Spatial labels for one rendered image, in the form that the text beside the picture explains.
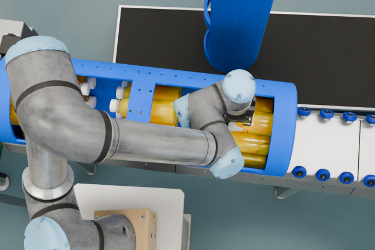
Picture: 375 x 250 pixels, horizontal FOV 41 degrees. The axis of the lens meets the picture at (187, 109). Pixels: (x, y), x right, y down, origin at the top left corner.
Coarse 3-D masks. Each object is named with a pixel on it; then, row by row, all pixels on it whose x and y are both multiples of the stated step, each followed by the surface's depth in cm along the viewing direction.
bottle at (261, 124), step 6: (258, 114) 144; (264, 114) 144; (270, 114) 144; (252, 120) 143; (258, 120) 143; (264, 120) 143; (270, 120) 143; (240, 126) 144; (246, 126) 143; (252, 126) 143; (258, 126) 143; (264, 126) 143; (270, 126) 142; (246, 132) 145; (252, 132) 145; (258, 132) 144; (264, 132) 144; (270, 132) 143
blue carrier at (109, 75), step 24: (0, 72) 144; (96, 72) 145; (120, 72) 145; (144, 72) 146; (168, 72) 147; (192, 72) 150; (0, 96) 142; (96, 96) 168; (144, 96) 140; (264, 96) 141; (288, 96) 140; (0, 120) 144; (144, 120) 139; (288, 120) 137; (24, 144) 152; (288, 144) 137; (288, 168) 142
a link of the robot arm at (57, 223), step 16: (48, 208) 115; (64, 208) 116; (32, 224) 113; (48, 224) 110; (64, 224) 112; (80, 224) 116; (32, 240) 112; (48, 240) 109; (64, 240) 110; (80, 240) 113; (96, 240) 116
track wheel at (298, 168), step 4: (296, 168) 159; (300, 168) 158; (304, 168) 159; (292, 172) 160; (296, 172) 159; (300, 172) 159; (304, 172) 159; (296, 176) 160; (300, 176) 160; (304, 176) 160
